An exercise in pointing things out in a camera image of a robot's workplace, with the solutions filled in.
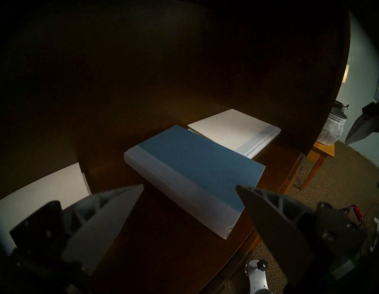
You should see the dark wooden bookshelf cabinet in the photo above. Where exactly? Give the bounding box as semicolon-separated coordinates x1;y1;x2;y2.
0;0;351;294

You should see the black and red cable reel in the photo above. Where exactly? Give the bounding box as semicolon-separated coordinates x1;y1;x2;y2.
339;204;364;224

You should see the white book with grey spine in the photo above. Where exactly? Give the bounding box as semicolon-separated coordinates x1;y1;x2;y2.
187;108;281;159

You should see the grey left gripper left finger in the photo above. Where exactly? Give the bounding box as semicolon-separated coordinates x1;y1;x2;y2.
9;184;144;274

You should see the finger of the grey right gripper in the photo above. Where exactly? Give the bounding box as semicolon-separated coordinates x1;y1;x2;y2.
345;102;379;145

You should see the white book with barcode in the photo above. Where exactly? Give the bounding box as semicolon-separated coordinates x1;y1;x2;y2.
0;162;91;255

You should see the blue hardcover book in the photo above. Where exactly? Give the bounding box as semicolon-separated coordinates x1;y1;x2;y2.
124;124;266;240

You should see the grey ribbed bucket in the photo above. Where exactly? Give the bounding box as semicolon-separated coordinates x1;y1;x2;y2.
316;107;348;146

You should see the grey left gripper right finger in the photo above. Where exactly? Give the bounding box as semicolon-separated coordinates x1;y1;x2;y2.
236;185;367;281

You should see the light wooden side table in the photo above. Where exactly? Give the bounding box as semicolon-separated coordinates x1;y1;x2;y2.
301;141;335;191

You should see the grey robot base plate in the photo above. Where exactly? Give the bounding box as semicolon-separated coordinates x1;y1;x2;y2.
245;259;273;294

